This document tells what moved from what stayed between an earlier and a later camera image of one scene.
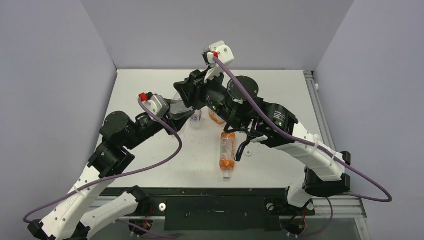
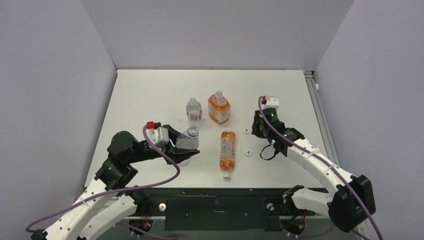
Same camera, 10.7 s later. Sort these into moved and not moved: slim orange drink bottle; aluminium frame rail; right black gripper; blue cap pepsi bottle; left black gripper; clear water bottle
Moved: left black gripper; blue cap pepsi bottle; right black gripper
Not moved: slim orange drink bottle; clear water bottle; aluminium frame rail
